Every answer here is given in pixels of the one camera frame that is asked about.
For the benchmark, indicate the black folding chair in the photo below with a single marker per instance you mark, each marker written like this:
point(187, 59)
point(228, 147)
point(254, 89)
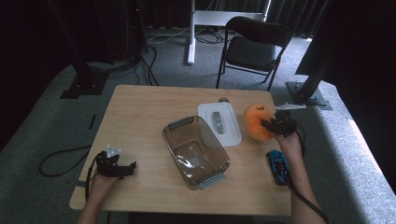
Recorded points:
point(252, 51)

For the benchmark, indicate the white desk frame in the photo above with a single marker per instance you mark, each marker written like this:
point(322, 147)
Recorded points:
point(191, 37)

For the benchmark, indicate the orange plush toy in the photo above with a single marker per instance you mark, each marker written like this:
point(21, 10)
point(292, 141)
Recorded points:
point(255, 123)

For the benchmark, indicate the person's left hand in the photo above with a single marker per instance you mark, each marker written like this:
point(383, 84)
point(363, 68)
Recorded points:
point(101, 188)

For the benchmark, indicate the blue toy car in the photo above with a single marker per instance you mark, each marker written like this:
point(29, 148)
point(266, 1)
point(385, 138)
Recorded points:
point(277, 166)

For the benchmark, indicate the small black strip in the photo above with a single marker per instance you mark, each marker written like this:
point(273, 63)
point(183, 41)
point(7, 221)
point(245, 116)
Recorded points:
point(92, 122)

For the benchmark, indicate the black metal stand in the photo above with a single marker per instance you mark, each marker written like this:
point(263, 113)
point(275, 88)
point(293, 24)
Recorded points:
point(84, 84)
point(306, 95)

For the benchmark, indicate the person's right hand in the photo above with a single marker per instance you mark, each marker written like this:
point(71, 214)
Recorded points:
point(291, 146)

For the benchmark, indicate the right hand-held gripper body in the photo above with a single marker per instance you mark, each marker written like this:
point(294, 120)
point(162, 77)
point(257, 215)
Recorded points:
point(286, 124)

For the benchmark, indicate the clear brown plastic storage box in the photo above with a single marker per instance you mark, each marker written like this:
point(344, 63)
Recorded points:
point(194, 155)

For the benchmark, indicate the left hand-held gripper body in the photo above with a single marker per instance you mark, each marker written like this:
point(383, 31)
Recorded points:
point(107, 166)

